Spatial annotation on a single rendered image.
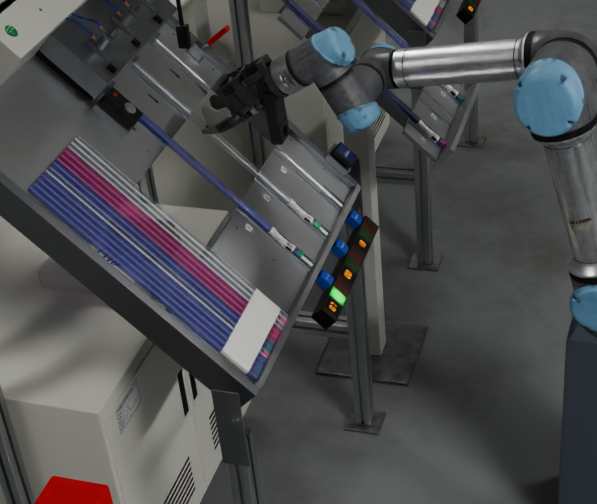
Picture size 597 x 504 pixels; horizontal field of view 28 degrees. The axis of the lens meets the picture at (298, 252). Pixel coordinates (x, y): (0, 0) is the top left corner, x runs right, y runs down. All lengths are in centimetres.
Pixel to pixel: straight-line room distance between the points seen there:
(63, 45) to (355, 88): 53
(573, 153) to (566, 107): 11
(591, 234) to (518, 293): 131
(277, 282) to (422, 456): 85
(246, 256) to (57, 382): 44
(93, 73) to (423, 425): 132
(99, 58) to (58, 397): 64
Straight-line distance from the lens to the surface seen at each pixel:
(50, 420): 232
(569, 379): 249
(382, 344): 323
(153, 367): 244
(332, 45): 217
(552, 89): 202
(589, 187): 213
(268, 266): 227
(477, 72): 223
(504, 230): 373
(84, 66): 222
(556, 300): 344
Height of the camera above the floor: 207
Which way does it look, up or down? 34 degrees down
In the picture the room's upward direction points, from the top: 6 degrees counter-clockwise
